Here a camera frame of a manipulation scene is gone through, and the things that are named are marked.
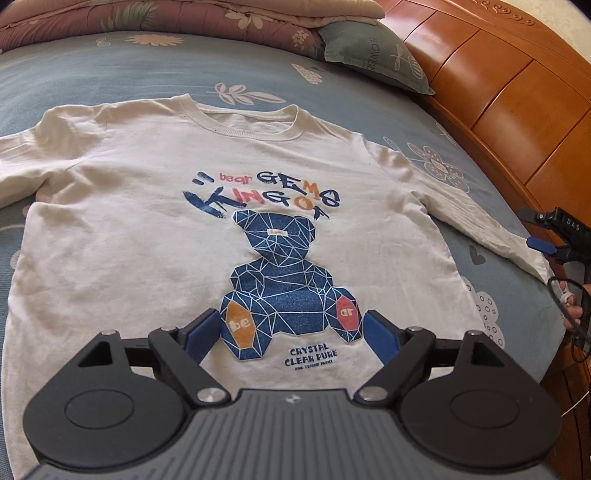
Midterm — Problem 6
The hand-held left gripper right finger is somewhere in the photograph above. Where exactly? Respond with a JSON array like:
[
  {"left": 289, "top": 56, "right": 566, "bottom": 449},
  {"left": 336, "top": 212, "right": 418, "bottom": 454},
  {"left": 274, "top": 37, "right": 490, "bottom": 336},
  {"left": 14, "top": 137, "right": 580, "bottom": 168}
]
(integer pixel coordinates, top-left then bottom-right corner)
[{"left": 353, "top": 310, "right": 508, "bottom": 407}]

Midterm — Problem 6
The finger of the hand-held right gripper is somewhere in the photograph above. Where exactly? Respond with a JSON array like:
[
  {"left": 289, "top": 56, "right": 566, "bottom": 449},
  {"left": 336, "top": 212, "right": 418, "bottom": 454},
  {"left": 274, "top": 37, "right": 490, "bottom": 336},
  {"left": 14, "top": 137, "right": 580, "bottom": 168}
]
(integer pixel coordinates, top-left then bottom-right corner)
[
  {"left": 526, "top": 236, "right": 571, "bottom": 260},
  {"left": 519, "top": 209, "right": 555, "bottom": 227}
]

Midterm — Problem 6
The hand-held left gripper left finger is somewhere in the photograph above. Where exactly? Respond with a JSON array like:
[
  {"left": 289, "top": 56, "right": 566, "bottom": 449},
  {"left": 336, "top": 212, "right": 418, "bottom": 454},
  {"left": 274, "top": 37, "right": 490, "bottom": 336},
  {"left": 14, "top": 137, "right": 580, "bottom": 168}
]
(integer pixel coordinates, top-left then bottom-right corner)
[{"left": 76, "top": 308, "right": 230, "bottom": 407}]

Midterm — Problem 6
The white printed sweatshirt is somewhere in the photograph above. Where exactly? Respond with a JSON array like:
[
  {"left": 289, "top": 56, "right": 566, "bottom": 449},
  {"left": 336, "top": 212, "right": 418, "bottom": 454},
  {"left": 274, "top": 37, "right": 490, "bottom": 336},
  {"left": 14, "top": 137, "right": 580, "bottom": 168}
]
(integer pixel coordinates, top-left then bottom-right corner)
[{"left": 0, "top": 93, "right": 550, "bottom": 398}]

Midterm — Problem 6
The person's right hand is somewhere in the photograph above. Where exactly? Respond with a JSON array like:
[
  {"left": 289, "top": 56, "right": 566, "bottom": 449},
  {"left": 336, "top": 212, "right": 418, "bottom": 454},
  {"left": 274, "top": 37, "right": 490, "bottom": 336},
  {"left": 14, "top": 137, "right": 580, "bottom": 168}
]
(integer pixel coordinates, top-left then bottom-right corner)
[{"left": 556, "top": 282, "right": 583, "bottom": 331}]

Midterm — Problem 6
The wooden headboard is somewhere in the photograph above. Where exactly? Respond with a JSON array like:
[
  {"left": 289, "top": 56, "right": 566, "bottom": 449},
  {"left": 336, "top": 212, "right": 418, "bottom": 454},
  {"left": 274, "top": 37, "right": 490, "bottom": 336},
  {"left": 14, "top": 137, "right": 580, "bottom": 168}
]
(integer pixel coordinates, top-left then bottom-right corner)
[{"left": 376, "top": 0, "right": 591, "bottom": 222}]

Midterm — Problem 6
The green floral pillow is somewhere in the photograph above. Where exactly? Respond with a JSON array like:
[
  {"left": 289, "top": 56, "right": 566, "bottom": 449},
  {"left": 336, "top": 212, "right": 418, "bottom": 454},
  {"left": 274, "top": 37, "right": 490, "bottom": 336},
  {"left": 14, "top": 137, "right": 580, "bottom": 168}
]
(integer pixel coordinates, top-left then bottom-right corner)
[{"left": 318, "top": 21, "right": 435, "bottom": 97}]

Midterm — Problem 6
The pink floral folded quilt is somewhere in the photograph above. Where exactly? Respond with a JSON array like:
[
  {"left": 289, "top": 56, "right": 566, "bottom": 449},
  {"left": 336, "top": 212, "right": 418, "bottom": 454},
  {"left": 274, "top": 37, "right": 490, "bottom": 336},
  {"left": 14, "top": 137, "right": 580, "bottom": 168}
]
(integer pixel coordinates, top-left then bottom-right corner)
[{"left": 0, "top": 0, "right": 384, "bottom": 58}]

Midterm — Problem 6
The black cable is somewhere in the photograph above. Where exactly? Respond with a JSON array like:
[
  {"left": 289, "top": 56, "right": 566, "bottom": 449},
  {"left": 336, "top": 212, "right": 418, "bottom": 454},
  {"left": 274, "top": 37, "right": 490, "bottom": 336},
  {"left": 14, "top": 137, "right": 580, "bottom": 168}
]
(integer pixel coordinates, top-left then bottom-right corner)
[{"left": 547, "top": 276, "right": 591, "bottom": 354}]

